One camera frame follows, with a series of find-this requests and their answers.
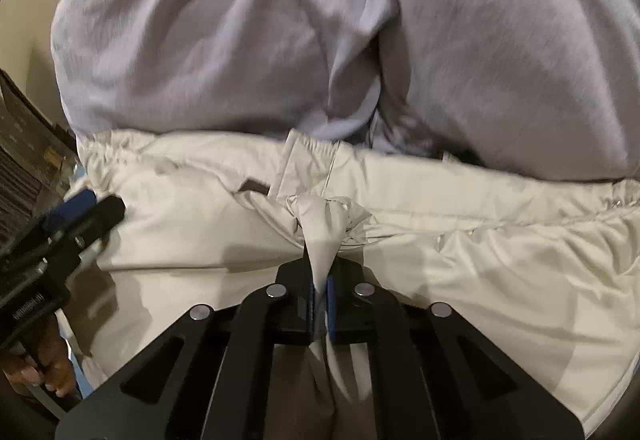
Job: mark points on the lavender duvet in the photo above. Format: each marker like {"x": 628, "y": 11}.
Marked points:
{"x": 545, "y": 88}

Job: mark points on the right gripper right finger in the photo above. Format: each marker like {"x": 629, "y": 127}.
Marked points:
{"x": 434, "y": 375}

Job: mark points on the person's left hand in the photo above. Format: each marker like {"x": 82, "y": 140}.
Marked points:
{"x": 53, "y": 369}

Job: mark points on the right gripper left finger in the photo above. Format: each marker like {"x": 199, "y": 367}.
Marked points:
{"x": 206, "y": 376}

